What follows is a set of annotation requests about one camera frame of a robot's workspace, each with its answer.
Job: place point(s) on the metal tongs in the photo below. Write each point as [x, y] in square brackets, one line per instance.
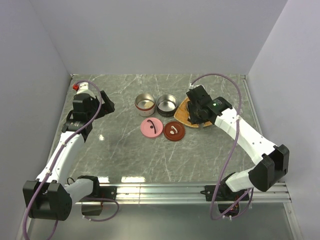
[197, 125]

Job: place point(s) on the beige bun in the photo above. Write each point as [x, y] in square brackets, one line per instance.
[148, 105]

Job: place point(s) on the pink-white steel lunch container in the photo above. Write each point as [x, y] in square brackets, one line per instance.
[139, 102]

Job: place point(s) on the black steel lunch container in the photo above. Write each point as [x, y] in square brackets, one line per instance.
[167, 105]

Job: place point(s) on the woven bamboo triangular tray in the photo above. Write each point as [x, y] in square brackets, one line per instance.
[182, 115]

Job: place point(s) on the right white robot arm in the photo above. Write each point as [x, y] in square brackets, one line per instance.
[271, 162]

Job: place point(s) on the brown round lid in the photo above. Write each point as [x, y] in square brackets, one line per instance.
[174, 131]

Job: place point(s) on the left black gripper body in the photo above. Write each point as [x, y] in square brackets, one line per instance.
[106, 108]

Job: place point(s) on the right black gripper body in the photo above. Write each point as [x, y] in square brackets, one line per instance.
[195, 116]

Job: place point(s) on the aluminium mounting rail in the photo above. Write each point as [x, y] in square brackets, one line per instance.
[182, 193]

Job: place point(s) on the pink round lid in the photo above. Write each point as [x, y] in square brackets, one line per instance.
[151, 127]

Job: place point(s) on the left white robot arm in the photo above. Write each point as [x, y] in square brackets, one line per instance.
[47, 197]

